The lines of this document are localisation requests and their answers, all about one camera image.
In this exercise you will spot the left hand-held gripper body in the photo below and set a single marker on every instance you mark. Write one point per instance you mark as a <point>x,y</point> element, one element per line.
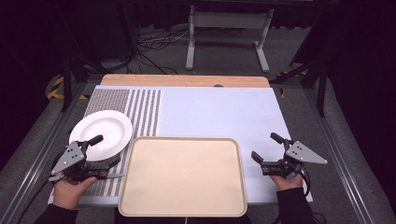
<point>67,158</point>

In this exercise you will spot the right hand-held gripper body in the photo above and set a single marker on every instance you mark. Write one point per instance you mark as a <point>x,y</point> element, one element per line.
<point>295,157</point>

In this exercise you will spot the white round plate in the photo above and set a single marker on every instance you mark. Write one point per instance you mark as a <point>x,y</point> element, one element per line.
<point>102,130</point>

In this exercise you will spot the person's right hand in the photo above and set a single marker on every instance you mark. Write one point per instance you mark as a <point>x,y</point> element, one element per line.
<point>287,182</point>

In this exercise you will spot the person's left hand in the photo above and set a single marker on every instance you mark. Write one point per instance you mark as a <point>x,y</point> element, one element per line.
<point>70,192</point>

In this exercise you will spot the striped woven placemat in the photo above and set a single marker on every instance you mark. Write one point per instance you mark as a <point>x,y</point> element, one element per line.
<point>141,109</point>

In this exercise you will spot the pale blue table sheet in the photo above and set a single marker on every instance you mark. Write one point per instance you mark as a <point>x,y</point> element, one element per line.
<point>218,112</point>

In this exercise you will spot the yellow black floor tape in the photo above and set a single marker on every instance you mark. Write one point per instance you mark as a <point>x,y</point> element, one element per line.
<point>56,90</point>

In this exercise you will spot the black metal stand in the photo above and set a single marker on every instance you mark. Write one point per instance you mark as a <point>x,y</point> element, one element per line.
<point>320,87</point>
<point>67,81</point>

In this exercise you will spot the beige plastic tray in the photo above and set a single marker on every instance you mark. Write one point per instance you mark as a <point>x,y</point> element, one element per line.
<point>183,177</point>

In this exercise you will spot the grey metal floor rail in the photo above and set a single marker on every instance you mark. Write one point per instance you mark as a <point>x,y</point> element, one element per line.
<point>342,161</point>
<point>34,158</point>

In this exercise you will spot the white metal stand frame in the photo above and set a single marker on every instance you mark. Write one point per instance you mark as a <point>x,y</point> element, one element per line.
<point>229,20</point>

